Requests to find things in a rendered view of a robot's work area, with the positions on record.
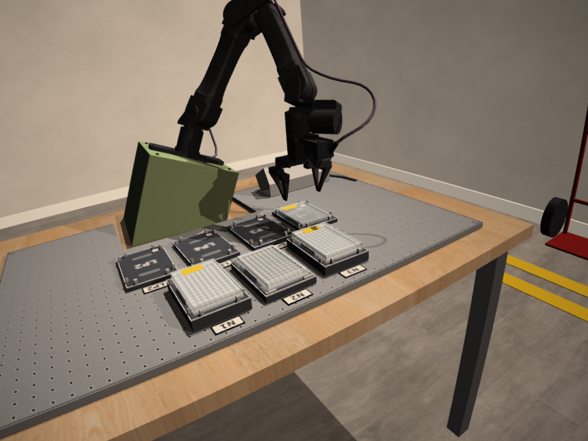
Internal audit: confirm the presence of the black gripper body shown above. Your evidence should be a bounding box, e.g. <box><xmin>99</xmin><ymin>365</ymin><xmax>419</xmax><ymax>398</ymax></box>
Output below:
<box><xmin>268</xmin><ymin>134</ymin><xmax>315</xmax><ymax>174</ymax></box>

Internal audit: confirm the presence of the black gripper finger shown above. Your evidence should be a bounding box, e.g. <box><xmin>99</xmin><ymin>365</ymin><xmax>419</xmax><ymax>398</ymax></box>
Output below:
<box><xmin>312</xmin><ymin>164</ymin><xmax>332</xmax><ymax>192</ymax></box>
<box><xmin>269</xmin><ymin>171</ymin><xmax>290</xmax><ymax>201</ymax></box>

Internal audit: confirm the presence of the white control panel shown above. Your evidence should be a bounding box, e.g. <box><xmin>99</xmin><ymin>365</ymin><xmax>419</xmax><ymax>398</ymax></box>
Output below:
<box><xmin>255</xmin><ymin>164</ymin><xmax>357</xmax><ymax>197</ymax></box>

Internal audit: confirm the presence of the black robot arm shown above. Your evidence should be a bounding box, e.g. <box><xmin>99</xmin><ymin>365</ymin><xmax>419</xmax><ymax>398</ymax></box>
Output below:
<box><xmin>149</xmin><ymin>0</ymin><xmax>342</xmax><ymax>169</ymax></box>

